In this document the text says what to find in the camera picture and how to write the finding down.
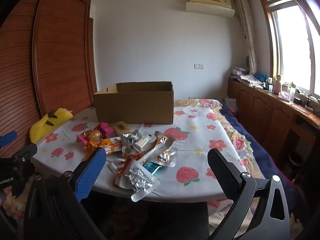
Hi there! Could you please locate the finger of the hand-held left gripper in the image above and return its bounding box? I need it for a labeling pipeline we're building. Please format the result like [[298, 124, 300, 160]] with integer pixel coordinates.
[[12, 144, 38, 165], [0, 131, 18, 148]]

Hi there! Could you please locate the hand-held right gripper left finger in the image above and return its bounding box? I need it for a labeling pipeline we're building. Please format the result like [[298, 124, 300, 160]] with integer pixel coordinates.
[[24, 146, 108, 240]]

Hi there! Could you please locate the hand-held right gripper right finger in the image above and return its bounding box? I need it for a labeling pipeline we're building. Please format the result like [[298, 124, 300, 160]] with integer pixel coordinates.
[[207, 148, 291, 240]]

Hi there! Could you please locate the orange snack packet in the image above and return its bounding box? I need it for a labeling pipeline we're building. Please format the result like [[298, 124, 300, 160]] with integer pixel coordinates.
[[86, 137, 123, 157]]

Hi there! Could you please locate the red strips packet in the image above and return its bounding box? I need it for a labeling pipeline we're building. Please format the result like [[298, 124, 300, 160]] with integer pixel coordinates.
[[108, 152, 150, 174]]

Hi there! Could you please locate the pink bun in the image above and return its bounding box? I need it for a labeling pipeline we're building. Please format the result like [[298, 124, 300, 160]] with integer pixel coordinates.
[[76, 122, 114, 145]]

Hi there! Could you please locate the large silver printed packet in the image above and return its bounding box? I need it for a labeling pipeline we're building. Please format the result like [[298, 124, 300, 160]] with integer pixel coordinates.
[[114, 160, 160, 202]]

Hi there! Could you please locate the small pale snack packet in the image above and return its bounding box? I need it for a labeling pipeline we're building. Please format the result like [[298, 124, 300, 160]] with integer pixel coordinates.
[[121, 129, 140, 157]]

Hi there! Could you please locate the brown cracker packet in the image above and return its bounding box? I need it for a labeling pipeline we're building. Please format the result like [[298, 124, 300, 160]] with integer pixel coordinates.
[[111, 121, 131, 133]]

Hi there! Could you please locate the orange and white packet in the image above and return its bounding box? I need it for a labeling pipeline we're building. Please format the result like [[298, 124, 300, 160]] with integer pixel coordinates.
[[150, 148, 178, 168]]

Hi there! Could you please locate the white cake packet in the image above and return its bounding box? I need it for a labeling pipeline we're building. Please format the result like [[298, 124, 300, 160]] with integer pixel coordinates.
[[132, 135, 153, 152]]

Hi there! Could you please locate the teal snack packet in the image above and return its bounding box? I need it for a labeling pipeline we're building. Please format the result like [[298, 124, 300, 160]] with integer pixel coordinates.
[[142, 162, 160, 176]]

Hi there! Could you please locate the clear chicken leg packet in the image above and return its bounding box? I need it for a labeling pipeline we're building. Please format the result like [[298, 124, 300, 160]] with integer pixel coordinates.
[[150, 131, 175, 155]]

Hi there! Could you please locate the brown cardboard box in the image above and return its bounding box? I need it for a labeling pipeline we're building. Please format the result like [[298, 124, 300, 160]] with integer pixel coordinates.
[[93, 81, 174, 125]]

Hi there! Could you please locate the yellow plush toy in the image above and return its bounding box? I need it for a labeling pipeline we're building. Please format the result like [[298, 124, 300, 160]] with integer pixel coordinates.
[[29, 108, 73, 144]]

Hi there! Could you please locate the floral blanket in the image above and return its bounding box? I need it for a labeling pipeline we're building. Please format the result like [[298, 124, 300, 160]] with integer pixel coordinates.
[[0, 99, 303, 240]]

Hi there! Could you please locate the strawberry print tablecloth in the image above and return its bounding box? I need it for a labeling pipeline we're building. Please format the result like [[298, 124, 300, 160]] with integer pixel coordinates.
[[31, 106, 253, 202]]

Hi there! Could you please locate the navy blanket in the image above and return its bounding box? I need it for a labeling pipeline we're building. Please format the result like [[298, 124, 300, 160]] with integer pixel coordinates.
[[220, 104, 297, 205]]

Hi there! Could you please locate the small white box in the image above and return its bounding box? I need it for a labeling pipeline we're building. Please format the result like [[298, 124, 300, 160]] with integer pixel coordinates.
[[224, 97, 237, 113]]

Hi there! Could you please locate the wooden window cabinet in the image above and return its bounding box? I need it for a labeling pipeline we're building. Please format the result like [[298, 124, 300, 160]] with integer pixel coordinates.
[[227, 79, 320, 180]]

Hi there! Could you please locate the dark waste bin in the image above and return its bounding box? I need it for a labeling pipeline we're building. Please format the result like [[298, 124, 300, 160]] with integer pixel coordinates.
[[289, 151, 307, 173]]

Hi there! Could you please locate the wooden slatted wardrobe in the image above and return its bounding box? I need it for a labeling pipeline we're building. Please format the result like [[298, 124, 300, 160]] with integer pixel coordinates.
[[0, 0, 98, 160]]

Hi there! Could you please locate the folded printed cloth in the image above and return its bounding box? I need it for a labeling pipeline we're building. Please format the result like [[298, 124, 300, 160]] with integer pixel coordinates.
[[236, 74, 263, 87]]

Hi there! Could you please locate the pink bottle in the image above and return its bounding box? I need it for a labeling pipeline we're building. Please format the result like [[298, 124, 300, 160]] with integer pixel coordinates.
[[274, 74, 283, 94]]

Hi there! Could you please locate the stack of packets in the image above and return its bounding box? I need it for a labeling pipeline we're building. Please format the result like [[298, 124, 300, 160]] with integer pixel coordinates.
[[231, 66, 248, 77]]

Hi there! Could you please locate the patterned curtain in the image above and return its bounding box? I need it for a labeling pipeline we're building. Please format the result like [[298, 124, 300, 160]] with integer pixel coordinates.
[[234, 0, 259, 75]]

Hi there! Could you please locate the window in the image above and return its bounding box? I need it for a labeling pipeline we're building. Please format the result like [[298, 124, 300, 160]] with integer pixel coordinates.
[[259, 0, 320, 98]]

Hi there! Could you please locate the wall air conditioner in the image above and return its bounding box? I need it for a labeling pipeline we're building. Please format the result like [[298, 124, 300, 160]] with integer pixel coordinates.
[[185, 0, 236, 18]]

